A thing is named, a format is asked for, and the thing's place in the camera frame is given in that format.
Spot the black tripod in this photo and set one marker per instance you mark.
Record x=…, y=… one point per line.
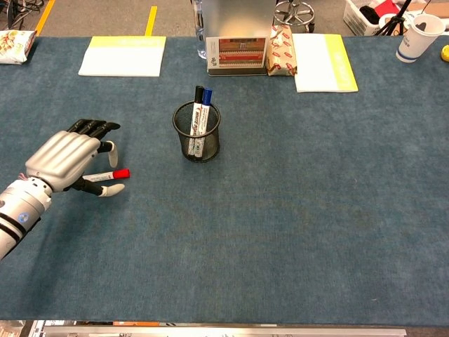
x=395, y=21

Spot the small yellow round object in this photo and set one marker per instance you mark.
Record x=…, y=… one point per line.
x=445, y=54

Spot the red brown picture card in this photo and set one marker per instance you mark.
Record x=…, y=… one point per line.
x=242, y=52

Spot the gold red printed snack pack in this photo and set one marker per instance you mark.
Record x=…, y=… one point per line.
x=280, y=52

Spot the black mesh pen cup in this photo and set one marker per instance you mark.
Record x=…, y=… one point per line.
x=212, y=140

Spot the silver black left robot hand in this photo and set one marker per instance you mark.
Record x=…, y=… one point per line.
x=63, y=158

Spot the blue felt table mat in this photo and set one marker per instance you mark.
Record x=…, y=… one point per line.
x=263, y=228

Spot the blue-capped marker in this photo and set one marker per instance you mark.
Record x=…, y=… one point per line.
x=208, y=96

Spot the yellow white Lexicon book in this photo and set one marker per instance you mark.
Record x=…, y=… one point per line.
x=319, y=63

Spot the white blue paper cup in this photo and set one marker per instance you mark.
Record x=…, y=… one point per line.
x=415, y=40

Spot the chrome stool base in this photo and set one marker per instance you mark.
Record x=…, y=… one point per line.
x=294, y=10

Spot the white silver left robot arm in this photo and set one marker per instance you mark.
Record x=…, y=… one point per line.
x=17, y=214

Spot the red-capped white marker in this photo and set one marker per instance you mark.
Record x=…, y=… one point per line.
x=121, y=173

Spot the white plastic basket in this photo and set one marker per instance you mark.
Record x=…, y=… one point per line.
x=356, y=17

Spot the black-capped marker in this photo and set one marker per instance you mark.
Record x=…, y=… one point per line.
x=199, y=94

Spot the clear plastic water bottle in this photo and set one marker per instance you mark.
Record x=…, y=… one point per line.
x=200, y=42

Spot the white printed snack bag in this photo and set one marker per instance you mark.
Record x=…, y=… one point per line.
x=14, y=45

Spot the yellow white plain book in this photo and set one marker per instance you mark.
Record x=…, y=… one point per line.
x=122, y=59

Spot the aluminium profile rail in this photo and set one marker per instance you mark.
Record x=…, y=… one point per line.
x=224, y=331

